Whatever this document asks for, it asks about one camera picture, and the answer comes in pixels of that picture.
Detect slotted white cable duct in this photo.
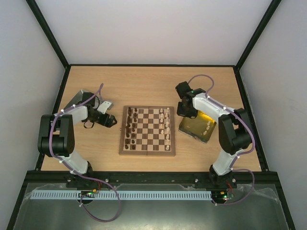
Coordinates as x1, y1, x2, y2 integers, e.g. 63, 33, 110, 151
30, 190, 212, 201

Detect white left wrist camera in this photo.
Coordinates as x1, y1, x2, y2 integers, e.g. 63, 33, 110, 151
97, 101, 113, 114

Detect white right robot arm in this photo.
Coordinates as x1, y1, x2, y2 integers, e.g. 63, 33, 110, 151
175, 81, 255, 188

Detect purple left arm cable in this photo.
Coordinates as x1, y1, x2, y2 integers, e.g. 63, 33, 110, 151
49, 82, 122, 222

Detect wooden chess board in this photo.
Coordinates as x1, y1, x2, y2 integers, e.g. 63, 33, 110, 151
118, 105, 176, 157

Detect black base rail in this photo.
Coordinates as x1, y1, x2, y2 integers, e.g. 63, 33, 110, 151
24, 170, 280, 190

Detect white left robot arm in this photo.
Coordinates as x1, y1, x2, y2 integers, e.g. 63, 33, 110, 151
37, 90, 117, 176

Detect gold metal tin tray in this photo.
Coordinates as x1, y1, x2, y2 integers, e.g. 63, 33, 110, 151
179, 111, 216, 143

